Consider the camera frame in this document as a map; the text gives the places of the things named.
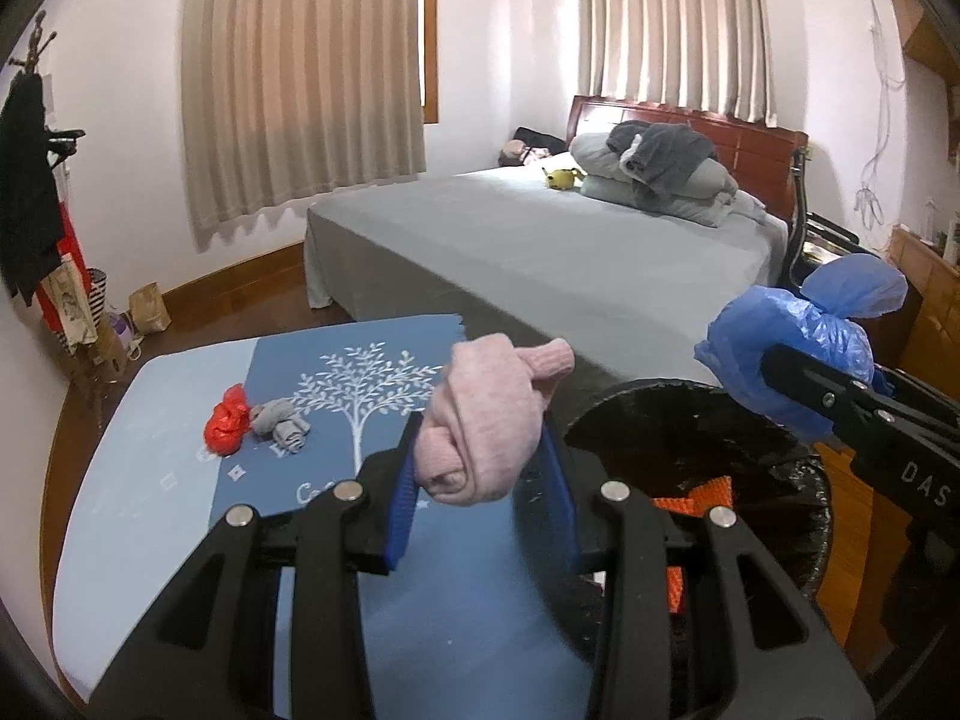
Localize folded light grey quilt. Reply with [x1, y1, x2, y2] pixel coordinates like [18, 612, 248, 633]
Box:
[581, 157, 770, 227]

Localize blue plastic bag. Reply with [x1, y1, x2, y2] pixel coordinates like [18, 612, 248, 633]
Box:
[694, 253, 908, 443]

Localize pink sock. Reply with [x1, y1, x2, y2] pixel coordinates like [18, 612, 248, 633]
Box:
[416, 337, 575, 505]

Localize wide beige curtain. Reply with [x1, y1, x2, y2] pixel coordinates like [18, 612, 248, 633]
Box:
[180, 0, 428, 245]

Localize dark grey garment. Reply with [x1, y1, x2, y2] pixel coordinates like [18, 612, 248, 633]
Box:
[606, 121, 719, 192]

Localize striped bag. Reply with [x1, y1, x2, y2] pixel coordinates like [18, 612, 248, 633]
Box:
[86, 268, 113, 331]

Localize brown paper bag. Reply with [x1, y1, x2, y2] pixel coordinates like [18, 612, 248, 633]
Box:
[129, 281, 172, 335]

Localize wooden desk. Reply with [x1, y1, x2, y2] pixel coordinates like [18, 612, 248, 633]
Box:
[889, 225, 960, 391]

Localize narrow beige curtain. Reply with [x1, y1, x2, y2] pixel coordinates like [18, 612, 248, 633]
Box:
[577, 0, 777, 125]

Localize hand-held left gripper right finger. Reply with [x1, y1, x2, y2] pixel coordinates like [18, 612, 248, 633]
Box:
[538, 420, 875, 720]

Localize wooden wall cabinet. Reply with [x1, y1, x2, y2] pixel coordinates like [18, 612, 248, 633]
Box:
[892, 0, 960, 83]

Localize canvas tote bag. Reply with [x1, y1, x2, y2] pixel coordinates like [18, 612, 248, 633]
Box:
[41, 251, 98, 350]

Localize white bottles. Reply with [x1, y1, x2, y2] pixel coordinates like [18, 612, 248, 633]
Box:
[926, 199, 960, 263]

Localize black office chair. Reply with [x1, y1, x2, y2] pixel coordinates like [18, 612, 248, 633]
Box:
[780, 150, 901, 293]

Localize large orange mesh cloth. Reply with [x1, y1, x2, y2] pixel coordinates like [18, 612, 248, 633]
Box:
[651, 476, 736, 616]

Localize blue tree print placemat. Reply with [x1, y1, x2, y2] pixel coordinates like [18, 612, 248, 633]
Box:
[206, 313, 601, 720]

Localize hanging black clothes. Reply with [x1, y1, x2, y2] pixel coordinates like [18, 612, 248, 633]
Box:
[0, 75, 65, 308]

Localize white wall cable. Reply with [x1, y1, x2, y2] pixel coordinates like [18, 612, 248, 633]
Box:
[855, 0, 905, 233]

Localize red crumpled plastic bag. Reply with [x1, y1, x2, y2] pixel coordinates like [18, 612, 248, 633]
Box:
[204, 384, 248, 457]

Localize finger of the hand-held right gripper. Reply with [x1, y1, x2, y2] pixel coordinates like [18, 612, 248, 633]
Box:
[761, 343, 925, 448]
[876, 366, 960, 425]

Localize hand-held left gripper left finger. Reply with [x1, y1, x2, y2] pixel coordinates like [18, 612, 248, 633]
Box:
[90, 411, 425, 720]

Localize grey sock bundle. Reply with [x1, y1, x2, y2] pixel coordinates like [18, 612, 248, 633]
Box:
[250, 397, 311, 457]

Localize pile of pillows and blankets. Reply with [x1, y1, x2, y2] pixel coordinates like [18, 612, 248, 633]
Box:
[566, 95, 809, 222]

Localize coat rack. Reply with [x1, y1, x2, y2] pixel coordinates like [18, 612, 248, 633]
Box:
[7, 11, 85, 166]

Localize bed with grey sheet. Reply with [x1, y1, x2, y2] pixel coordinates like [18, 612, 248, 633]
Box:
[304, 165, 788, 391]

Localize wooden window frame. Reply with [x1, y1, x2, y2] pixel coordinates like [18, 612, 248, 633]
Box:
[421, 0, 440, 125]

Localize hanging red garment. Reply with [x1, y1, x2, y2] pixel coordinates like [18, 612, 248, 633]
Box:
[37, 202, 87, 331]

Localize black lined waste bin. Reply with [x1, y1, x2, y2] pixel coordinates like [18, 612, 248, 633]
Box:
[559, 381, 833, 720]

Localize grey pillow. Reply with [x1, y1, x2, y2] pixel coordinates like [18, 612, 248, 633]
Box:
[568, 133, 631, 181]

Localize black bag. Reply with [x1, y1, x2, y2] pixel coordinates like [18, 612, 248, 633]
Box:
[499, 127, 569, 166]

